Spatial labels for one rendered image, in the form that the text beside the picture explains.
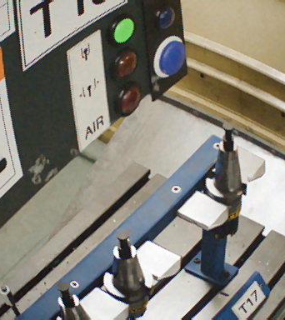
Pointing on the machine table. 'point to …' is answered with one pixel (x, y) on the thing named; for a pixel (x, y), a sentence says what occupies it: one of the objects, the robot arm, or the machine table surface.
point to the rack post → (212, 261)
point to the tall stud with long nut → (9, 298)
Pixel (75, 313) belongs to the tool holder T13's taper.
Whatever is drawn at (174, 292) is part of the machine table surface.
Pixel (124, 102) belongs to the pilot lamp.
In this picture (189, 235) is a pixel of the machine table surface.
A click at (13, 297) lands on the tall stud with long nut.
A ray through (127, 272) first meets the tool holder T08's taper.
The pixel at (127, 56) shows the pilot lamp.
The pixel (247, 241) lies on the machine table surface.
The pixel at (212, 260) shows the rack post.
